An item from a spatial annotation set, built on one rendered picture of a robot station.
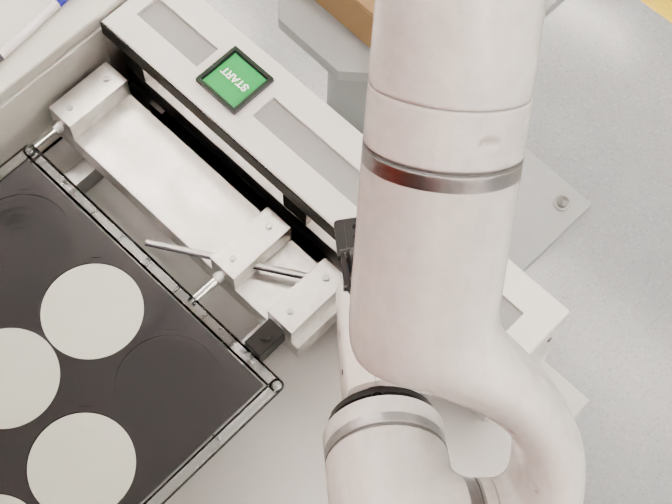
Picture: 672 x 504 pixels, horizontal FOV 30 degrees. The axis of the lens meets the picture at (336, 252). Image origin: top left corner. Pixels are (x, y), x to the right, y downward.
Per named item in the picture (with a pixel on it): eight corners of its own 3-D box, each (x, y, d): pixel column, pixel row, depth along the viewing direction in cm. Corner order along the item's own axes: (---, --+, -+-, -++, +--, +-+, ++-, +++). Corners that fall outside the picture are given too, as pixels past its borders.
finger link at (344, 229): (384, 282, 91) (375, 221, 96) (380, 251, 89) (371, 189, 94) (341, 288, 91) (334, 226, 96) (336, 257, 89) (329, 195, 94)
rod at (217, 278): (195, 310, 124) (194, 305, 122) (185, 301, 124) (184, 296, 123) (229, 280, 125) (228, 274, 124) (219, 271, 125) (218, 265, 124)
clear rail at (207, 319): (277, 397, 120) (276, 393, 119) (21, 153, 130) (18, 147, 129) (287, 387, 120) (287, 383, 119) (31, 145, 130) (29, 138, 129)
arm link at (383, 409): (452, 493, 88) (446, 458, 90) (444, 414, 82) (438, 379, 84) (333, 509, 88) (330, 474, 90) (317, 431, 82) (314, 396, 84)
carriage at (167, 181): (297, 359, 126) (297, 349, 123) (57, 134, 135) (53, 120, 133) (353, 306, 128) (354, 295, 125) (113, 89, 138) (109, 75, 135)
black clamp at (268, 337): (260, 364, 122) (259, 355, 119) (244, 349, 122) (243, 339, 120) (286, 340, 123) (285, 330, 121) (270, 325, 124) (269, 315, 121)
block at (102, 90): (74, 140, 132) (69, 126, 129) (53, 120, 133) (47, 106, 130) (131, 94, 134) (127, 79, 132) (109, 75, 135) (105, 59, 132)
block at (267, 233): (235, 290, 125) (233, 279, 123) (211, 268, 126) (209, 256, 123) (291, 239, 128) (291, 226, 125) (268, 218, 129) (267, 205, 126)
